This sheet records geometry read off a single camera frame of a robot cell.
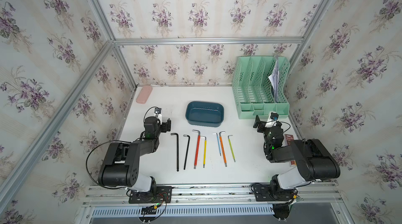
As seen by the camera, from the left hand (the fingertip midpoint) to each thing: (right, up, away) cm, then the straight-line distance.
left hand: (162, 118), depth 93 cm
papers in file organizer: (+67, +24, -3) cm, 71 cm away
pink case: (-19, +17, +22) cm, 33 cm away
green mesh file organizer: (+67, +24, +19) cm, 73 cm away
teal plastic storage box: (+26, +2, +12) cm, 29 cm away
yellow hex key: (+26, -18, -5) cm, 32 cm away
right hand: (+63, +1, -3) cm, 63 cm away
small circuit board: (0, -40, -21) cm, 46 cm away
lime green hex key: (+41, -16, -5) cm, 44 cm away
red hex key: (+22, -16, -5) cm, 27 cm away
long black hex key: (+7, -10, 0) cm, 12 cm away
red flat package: (+76, -12, -2) cm, 77 cm away
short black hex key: (+16, -10, 0) cm, 19 cm away
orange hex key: (+37, -18, -7) cm, 41 cm away
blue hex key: (+34, -14, -3) cm, 37 cm away
